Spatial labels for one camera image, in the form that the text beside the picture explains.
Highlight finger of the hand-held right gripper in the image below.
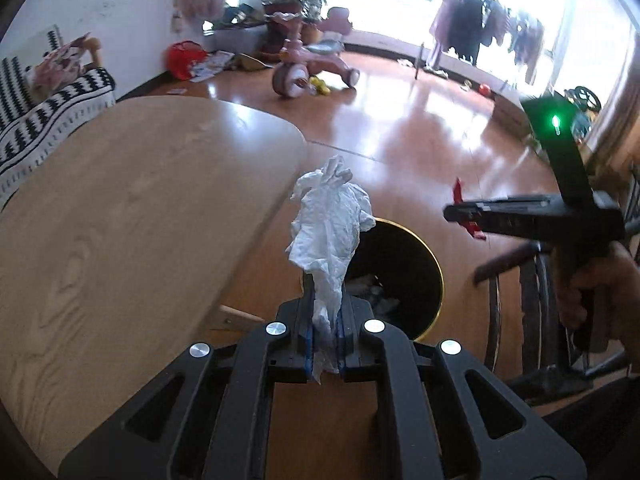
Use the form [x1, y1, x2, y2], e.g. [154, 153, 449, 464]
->
[442, 200, 485, 225]

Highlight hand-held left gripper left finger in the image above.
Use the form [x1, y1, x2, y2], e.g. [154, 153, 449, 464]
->
[57, 272, 323, 480]

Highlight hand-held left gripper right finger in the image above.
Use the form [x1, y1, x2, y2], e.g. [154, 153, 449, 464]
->
[332, 280, 588, 480]

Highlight red wrapper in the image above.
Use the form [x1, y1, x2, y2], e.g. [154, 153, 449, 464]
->
[451, 177, 487, 242]

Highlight black trash bin gold rim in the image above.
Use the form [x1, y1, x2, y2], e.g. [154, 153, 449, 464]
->
[344, 217, 445, 344]

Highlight white tissue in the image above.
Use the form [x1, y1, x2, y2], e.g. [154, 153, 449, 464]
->
[285, 155, 377, 387]

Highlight person's right hand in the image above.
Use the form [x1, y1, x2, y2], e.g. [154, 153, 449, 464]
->
[556, 241, 640, 352]

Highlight dark wooden chair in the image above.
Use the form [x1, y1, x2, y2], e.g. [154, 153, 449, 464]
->
[473, 242, 632, 407]

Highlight clothes rack with clothes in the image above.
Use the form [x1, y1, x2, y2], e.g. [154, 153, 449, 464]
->
[414, 0, 547, 87]

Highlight pink tricycle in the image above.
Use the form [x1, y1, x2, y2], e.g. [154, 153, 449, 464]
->
[271, 10, 362, 99]

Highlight scattered papers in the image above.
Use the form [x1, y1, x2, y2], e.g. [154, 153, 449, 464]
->
[189, 51, 237, 84]

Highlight red bag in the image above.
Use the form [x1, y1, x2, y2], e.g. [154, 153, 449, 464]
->
[166, 41, 209, 81]

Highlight black-white striped sofa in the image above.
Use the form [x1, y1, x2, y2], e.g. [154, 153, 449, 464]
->
[0, 25, 117, 207]

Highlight wooden sofa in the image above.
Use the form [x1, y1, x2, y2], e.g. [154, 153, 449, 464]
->
[74, 31, 104, 69]

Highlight printed pillow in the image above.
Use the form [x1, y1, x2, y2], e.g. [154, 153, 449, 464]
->
[26, 34, 94, 104]

